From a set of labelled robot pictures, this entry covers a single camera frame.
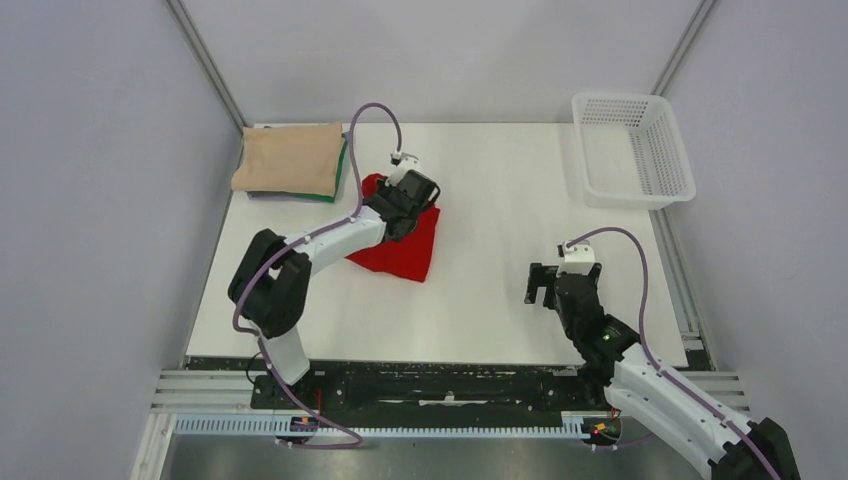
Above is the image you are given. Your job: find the red t shirt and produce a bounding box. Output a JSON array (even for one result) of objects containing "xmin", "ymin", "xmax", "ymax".
[{"xmin": 347, "ymin": 173, "xmax": 441, "ymax": 283}]

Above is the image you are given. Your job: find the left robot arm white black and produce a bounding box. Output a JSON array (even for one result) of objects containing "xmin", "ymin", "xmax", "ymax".
[{"xmin": 228, "ymin": 170, "xmax": 441, "ymax": 408}]

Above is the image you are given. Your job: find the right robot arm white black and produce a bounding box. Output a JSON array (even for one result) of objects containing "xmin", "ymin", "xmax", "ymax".
[{"xmin": 525, "ymin": 263, "xmax": 800, "ymax": 479}]

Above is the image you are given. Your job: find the green folded t shirt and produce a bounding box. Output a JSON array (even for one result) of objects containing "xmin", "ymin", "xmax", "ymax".
[{"xmin": 288, "ymin": 132, "xmax": 348, "ymax": 203}]

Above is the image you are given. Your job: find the beige folded t shirt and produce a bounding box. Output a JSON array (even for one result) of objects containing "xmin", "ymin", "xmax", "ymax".
[{"xmin": 231, "ymin": 122, "xmax": 345, "ymax": 198}]

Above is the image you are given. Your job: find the white plastic laundry basket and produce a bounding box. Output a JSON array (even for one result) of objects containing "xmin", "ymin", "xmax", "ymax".
[{"xmin": 571, "ymin": 92, "xmax": 696, "ymax": 211}]

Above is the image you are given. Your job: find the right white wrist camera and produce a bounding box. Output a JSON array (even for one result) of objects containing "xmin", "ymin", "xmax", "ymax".
[{"xmin": 556, "ymin": 241, "xmax": 596, "ymax": 277}]

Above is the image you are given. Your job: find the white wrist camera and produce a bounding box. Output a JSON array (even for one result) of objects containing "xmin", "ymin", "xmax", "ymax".
[
  {"xmin": 385, "ymin": 152, "xmax": 420, "ymax": 187},
  {"xmin": 556, "ymin": 241, "xmax": 596, "ymax": 277}
]

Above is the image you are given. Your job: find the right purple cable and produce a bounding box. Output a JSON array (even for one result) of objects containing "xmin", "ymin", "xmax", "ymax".
[{"xmin": 563, "ymin": 227, "xmax": 783, "ymax": 480}]

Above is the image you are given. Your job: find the purple cable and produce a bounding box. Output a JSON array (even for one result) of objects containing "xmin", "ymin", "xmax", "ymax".
[
  {"xmin": 231, "ymin": 102, "xmax": 404, "ymax": 450},
  {"xmin": 563, "ymin": 227, "xmax": 783, "ymax": 480}
]

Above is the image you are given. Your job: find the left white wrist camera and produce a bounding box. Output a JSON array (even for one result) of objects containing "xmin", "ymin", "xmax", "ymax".
[{"xmin": 385, "ymin": 152, "xmax": 420, "ymax": 187}]

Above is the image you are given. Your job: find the white slotted cable duct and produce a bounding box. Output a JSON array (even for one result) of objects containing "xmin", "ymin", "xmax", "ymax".
[{"xmin": 174, "ymin": 414, "xmax": 595, "ymax": 441}]

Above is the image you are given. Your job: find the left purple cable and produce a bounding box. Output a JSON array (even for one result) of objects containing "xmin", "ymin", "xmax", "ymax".
[{"xmin": 231, "ymin": 102, "xmax": 404, "ymax": 450}]

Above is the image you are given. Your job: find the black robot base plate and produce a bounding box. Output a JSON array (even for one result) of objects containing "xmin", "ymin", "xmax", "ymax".
[{"xmin": 250, "ymin": 361, "xmax": 622, "ymax": 435}]

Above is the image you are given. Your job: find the left aluminium frame post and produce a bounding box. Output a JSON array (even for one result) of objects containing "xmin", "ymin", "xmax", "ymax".
[{"xmin": 164, "ymin": 0, "xmax": 247, "ymax": 133}]

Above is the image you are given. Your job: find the aluminium frame post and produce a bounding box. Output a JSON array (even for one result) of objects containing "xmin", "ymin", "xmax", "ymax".
[
  {"xmin": 651, "ymin": 0, "xmax": 718, "ymax": 96},
  {"xmin": 164, "ymin": 0, "xmax": 247, "ymax": 133}
]

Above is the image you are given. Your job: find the right aluminium frame post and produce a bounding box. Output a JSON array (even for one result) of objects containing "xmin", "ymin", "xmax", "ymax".
[{"xmin": 651, "ymin": 0, "xmax": 718, "ymax": 96}]

